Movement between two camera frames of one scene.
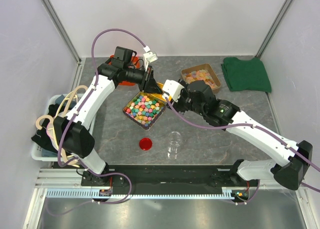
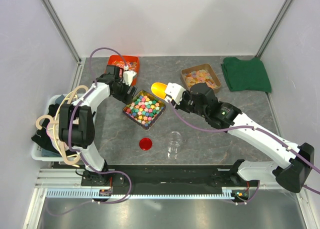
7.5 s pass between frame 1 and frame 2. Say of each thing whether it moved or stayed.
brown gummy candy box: stayed
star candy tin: stayed
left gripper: moved
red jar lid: stayed
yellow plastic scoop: moved
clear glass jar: stayed
